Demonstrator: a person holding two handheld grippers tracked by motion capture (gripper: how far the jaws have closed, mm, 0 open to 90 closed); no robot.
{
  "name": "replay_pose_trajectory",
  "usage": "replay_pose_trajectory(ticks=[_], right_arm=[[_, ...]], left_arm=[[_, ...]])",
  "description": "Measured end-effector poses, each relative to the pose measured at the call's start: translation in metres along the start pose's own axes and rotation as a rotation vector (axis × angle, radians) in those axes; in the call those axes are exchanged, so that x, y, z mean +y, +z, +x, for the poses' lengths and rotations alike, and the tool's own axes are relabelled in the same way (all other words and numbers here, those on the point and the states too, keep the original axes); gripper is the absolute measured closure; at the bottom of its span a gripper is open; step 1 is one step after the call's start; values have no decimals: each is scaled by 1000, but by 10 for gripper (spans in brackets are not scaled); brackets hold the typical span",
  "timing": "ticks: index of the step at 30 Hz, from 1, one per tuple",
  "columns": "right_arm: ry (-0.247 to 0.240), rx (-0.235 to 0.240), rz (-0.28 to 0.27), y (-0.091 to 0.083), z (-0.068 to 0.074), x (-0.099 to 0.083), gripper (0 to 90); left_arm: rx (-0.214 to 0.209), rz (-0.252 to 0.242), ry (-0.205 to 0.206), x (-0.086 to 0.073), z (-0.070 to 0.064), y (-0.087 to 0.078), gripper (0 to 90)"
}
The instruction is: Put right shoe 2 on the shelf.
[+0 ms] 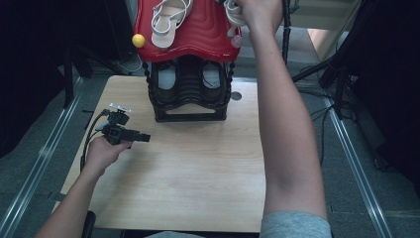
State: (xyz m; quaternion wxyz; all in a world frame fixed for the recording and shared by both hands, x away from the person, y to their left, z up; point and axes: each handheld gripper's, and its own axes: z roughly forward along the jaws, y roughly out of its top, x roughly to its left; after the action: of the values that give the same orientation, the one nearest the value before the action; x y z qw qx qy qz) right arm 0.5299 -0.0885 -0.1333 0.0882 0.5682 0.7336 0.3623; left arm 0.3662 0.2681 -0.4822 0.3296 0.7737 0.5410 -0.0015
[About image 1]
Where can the round grey table grommet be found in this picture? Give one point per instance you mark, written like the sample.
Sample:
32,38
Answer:
236,95

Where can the yellow ball knob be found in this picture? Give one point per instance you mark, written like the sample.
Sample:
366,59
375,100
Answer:
138,40

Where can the red and black shoe rack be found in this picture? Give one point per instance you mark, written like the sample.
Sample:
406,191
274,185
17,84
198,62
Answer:
198,39

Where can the person's left hand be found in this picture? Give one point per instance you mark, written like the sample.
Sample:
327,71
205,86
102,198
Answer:
104,155

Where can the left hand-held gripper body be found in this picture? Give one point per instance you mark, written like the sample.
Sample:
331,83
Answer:
115,132

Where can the black leather shoe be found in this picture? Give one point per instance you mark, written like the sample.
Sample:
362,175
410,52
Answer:
166,79
211,77

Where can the dark curtain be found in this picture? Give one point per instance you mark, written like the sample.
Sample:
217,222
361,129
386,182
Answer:
393,82
29,49

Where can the person's grey clothing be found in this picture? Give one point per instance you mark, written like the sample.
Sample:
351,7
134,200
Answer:
297,226

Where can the black chair armrest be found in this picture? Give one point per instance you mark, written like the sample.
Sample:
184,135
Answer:
89,224

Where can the white heeled sandal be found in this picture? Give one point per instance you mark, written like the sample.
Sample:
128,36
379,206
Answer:
165,31
234,16

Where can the person's right hand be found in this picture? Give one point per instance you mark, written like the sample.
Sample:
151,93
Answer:
261,15

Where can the grey tape strip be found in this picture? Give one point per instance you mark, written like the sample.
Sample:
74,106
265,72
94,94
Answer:
56,196

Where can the black metal stand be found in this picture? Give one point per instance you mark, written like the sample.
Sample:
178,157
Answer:
338,95
68,82

